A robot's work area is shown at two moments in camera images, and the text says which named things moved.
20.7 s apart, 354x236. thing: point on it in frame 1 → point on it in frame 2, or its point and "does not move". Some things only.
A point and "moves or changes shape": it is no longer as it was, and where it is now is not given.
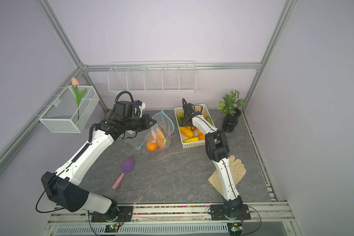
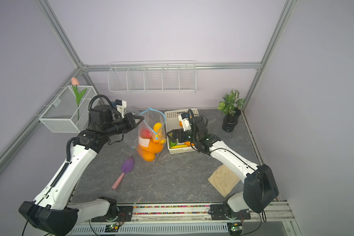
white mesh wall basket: (69, 111) does not move
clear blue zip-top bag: (159, 137) moves or changes shape
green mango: (209, 119) → (171, 144)
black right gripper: (183, 121) → (180, 132)
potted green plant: (232, 107) does not move
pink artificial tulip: (75, 82) does not move
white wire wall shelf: (155, 76) does not move
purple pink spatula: (126, 167) does not move
